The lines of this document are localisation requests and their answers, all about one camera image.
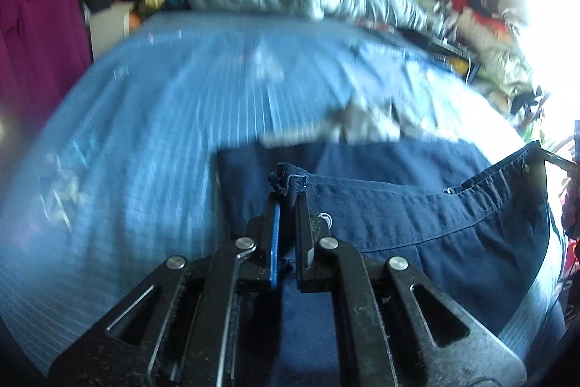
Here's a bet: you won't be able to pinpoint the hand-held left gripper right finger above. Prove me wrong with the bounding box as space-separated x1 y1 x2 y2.
294 190 529 387

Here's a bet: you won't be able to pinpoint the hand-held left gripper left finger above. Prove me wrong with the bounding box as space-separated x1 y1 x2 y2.
47 192 284 387

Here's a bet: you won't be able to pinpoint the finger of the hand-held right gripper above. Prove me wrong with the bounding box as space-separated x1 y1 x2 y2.
541 149 580 173

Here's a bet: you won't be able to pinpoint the navy blue pants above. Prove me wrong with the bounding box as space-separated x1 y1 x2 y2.
216 97 563 387

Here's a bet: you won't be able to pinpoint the pile of folded bedding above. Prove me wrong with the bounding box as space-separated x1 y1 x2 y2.
453 6 536 98

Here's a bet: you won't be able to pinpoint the dark wooden nightstand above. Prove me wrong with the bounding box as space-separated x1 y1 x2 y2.
399 26 481 85

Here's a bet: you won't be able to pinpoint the blue printed bed sheet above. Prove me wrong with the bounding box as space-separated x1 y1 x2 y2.
0 13 568 375

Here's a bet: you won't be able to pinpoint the white cabinet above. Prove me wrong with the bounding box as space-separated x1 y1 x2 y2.
90 1 137 59

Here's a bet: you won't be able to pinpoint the magenta garment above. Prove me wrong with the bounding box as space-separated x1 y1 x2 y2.
0 0 94 98

